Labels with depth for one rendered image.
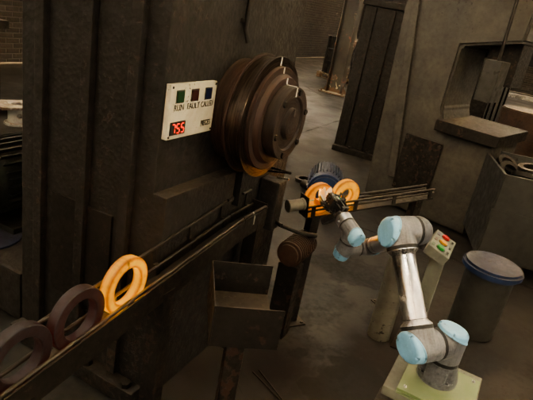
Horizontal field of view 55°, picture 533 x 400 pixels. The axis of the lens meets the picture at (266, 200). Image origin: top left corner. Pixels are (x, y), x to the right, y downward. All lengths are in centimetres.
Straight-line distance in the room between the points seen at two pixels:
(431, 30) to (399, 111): 69
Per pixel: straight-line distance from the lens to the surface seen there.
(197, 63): 176
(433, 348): 194
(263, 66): 185
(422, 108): 455
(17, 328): 135
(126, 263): 153
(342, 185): 249
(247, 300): 172
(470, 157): 442
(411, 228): 197
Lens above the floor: 153
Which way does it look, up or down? 21 degrees down
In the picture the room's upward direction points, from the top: 11 degrees clockwise
